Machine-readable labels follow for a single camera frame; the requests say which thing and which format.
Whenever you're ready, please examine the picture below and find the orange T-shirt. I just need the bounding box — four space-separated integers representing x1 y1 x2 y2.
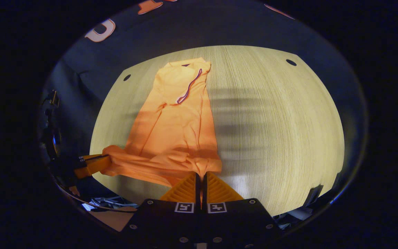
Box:
102 57 223 189

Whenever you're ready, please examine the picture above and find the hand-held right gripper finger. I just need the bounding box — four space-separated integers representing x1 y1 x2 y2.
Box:
121 172 201 244
204 172 283 244

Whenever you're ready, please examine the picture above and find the grey clutter pile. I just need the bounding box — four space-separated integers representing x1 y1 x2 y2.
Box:
82 195 139 212

